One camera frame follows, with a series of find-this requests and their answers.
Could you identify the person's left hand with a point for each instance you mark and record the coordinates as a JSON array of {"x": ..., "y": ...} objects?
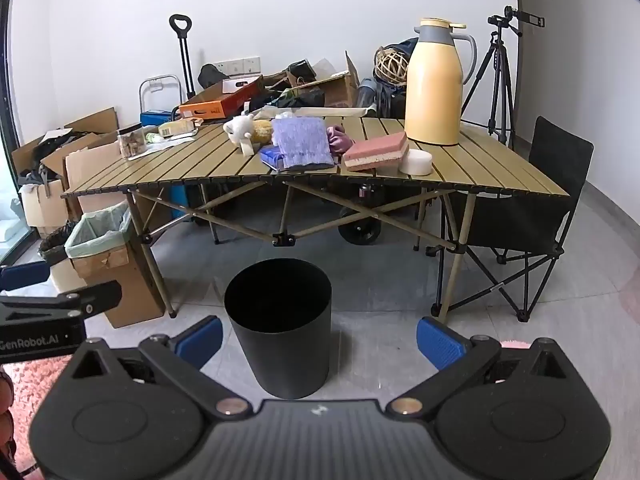
[{"x": 5, "y": 395}]

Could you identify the orange shoebox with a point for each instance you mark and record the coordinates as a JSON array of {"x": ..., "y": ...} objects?
[{"x": 220, "y": 102}]

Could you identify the pile of open cardboard boxes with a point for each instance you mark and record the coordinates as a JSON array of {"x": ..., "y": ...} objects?
[{"x": 85, "y": 155}]

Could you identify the white foam cylinder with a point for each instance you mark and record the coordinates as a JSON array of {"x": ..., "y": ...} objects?
[{"x": 416, "y": 162}]

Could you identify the pink satin cloth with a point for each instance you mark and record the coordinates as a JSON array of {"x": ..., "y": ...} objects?
[{"x": 339, "y": 140}]

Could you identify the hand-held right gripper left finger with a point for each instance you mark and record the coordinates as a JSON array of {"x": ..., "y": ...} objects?
[{"x": 200, "y": 342}]

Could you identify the yellow thermos jug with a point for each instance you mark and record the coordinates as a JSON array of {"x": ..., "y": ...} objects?
[{"x": 432, "y": 95}]

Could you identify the small black bag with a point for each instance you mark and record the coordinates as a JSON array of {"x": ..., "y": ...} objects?
[{"x": 212, "y": 76}]

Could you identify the white folding step stool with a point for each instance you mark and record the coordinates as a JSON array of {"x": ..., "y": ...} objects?
[{"x": 160, "y": 92}]

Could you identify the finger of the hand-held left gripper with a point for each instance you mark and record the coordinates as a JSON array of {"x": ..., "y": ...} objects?
[
  {"x": 25, "y": 276},
  {"x": 95, "y": 297}
]

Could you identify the black window frame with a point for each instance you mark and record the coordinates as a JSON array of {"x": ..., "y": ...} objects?
[{"x": 6, "y": 110}]

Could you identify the long beige roll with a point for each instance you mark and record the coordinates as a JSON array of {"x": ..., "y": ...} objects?
[{"x": 325, "y": 111}]

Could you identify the black folding chair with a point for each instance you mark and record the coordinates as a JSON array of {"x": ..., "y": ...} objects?
[{"x": 550, "y": 180}]

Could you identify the white paper sheet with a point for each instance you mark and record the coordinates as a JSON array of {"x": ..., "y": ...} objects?
[{"x": 160, "y": 146}]

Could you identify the grey water bottle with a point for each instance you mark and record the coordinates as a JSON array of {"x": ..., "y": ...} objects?
[{"x": 365, "y": 92}]

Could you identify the blue panel under table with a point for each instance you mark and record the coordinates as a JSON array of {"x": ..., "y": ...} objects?
[{"x": 181, "y": 202}]

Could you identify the woven rattan ball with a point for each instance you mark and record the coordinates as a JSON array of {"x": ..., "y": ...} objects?
[{"x": 392, "y": 66}]

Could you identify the black camera tripod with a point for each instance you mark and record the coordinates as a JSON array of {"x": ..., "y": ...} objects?
[{"x": 500, "y": 70}]

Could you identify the open cardboard box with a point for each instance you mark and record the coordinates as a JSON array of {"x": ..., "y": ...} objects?
[{"x": 337, "y": 90}]

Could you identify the cardboard box with liner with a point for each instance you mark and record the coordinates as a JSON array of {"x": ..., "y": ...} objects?
[{"x": 130, "y": 280}]

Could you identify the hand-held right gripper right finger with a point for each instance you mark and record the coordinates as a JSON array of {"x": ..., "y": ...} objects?
[{"x": 440, "y": 342}]

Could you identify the dark blue backpack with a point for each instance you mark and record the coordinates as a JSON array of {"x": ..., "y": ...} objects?
[{"x": 400, "y": 95}]

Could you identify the blue storage box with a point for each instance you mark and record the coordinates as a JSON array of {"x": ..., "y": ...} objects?
[{"x": 156, "y": 119}]

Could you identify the white wall sockets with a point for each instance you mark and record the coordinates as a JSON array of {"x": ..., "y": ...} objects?
[{"x": 240, "y": 65}]

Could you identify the black round bin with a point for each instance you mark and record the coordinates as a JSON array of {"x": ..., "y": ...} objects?
[{"x": 285, "y": 345}]

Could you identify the black flat bag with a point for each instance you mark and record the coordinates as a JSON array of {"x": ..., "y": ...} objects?
[{"x": 300, "y": 97}]

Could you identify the folding slatted camping table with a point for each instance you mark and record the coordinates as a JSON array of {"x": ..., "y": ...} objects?
[{"x": 200, "y": 160}]

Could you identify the tan paper packet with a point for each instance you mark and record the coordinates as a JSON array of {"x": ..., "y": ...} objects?
[{"x": 180, "y": 126}]

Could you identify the pink sponge block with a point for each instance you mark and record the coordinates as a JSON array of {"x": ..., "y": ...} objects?
[{"x": 375, "y": 150}]

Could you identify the violet ribbed towel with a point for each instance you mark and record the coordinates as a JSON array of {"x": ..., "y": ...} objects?
[{"x": 302, "y": 142}]

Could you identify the white and yellow plush toy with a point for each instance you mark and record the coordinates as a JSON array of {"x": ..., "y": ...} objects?
[{"x": 245, "y": 127}]

